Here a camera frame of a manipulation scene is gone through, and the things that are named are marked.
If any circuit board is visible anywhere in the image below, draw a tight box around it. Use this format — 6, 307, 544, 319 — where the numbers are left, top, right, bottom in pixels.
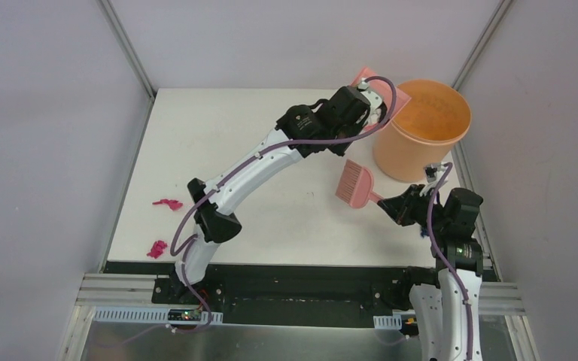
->
167, 308, 202, 322
401, 315, 418, 330

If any magenta paper scrap bottom left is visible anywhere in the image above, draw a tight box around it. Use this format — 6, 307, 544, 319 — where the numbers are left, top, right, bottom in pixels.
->
146, 240, 168, 259

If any left circuit board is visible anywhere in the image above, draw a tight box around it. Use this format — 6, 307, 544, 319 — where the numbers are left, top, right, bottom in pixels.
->
167, 308, 202, 322

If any pink hand brush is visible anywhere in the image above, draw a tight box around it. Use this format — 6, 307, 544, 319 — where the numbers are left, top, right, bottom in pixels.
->
335, 159, 383, 209

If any aluminium frame rail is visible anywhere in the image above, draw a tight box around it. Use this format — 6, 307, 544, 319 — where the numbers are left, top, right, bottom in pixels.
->
75, 273, 527, 317

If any pink dustpan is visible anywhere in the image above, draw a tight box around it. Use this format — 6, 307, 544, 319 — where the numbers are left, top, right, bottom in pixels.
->
351, 67, 394, 132

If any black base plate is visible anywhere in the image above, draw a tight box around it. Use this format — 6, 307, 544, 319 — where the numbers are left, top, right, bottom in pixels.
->
103, 261, 439, 329

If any white cable duct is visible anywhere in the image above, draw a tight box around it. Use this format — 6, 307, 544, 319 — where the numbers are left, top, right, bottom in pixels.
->
373, 314, 402, 330
93, 306, 224, 325

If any orange plastic bucket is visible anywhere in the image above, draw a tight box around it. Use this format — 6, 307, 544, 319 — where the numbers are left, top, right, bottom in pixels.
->
373, 79, 472, 183

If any magenta paper scrap left edge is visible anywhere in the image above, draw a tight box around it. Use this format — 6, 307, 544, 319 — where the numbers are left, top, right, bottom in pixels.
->
152, 199, 184, 211

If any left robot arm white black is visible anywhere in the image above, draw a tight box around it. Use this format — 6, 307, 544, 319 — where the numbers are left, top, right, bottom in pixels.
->
170, 84, 388, 305

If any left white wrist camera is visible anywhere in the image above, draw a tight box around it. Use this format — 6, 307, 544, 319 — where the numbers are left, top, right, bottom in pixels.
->
356, 77, 388, 129

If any right circuit board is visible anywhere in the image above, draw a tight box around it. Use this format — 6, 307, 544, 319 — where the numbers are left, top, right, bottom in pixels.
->
401, 315, 418, 330

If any right white cable duct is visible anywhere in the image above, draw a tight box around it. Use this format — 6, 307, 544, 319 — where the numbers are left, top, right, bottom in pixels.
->
373, 314, 402, 330

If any left white cable duct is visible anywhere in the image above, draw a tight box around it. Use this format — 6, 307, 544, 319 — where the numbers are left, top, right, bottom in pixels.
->
93, 306, 224, 325

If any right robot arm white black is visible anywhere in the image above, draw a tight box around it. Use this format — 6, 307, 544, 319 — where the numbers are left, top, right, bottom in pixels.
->
377, 184, 483, 360

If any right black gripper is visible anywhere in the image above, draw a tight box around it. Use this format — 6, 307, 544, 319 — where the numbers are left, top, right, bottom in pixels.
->
378, 184, 448, 233

